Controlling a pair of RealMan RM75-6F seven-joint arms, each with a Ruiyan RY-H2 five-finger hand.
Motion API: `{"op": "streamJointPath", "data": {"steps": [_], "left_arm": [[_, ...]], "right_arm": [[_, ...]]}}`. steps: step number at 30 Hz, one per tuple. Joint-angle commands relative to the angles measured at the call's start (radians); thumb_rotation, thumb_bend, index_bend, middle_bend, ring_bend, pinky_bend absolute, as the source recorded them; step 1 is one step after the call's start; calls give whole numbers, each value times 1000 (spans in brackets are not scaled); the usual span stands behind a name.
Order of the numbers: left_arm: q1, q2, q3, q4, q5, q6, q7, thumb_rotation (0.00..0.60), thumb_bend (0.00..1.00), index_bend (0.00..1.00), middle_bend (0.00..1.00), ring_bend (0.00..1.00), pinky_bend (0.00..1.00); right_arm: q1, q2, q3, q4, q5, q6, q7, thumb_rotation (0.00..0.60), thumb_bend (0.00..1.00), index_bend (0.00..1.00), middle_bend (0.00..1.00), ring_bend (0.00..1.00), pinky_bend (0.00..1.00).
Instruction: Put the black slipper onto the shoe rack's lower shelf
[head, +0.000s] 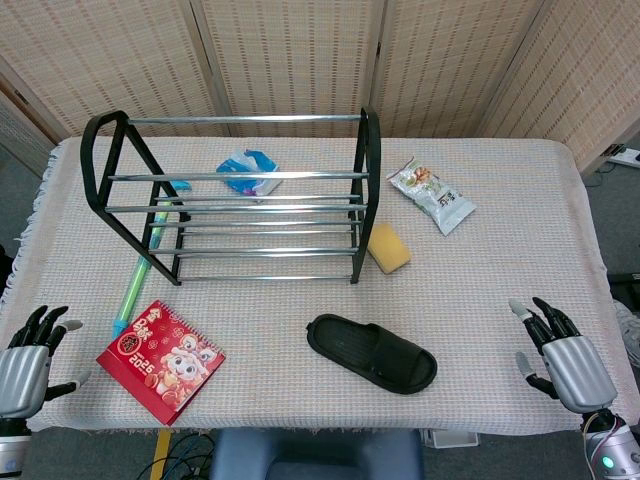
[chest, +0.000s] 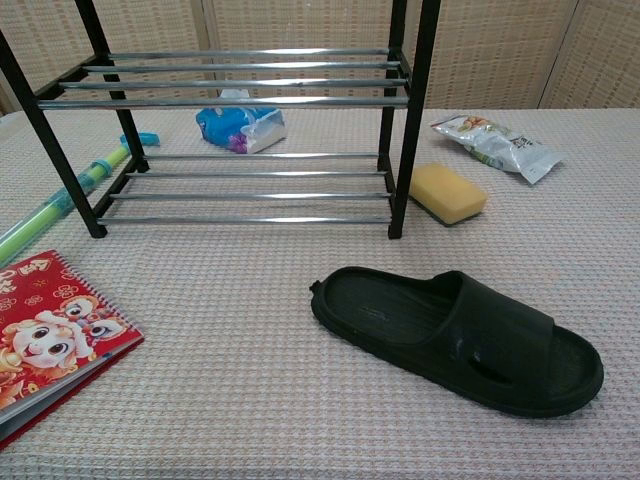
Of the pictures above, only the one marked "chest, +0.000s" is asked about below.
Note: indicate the black rubber slipper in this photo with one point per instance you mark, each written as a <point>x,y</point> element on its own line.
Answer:
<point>500,325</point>

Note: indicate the black metal shoe rack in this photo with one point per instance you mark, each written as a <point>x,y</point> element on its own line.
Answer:
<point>416,100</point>

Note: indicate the pink woven tablecloth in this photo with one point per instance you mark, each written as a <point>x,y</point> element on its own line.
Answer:
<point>250,350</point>

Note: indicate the yellow sponge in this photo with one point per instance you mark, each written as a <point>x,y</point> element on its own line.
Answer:
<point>447,192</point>

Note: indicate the blue tissue pack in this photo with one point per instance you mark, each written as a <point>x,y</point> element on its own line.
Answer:
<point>225,125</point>

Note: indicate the silver snack bag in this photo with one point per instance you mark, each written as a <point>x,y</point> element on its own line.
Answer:
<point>500,145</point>

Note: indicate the woven folding screen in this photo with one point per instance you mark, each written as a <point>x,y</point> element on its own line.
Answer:
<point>500,50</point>

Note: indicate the green toy water pump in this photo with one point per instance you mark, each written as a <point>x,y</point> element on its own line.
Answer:
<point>45,212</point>

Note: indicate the red spiral calendar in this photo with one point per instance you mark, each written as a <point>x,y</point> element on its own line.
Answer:
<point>50,330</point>

